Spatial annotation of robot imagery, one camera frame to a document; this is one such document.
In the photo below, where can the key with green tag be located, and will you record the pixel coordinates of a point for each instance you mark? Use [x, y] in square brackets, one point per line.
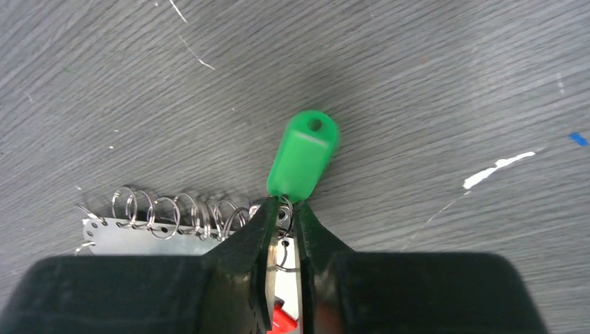
[309, 142]

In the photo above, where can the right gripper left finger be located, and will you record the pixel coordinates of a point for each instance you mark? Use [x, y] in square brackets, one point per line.
[230, 289]

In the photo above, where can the red handled metal keyring holder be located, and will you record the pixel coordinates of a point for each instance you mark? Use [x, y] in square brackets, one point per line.
[143, 223]

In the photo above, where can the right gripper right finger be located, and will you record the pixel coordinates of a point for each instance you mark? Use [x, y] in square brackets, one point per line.
[347, 291]

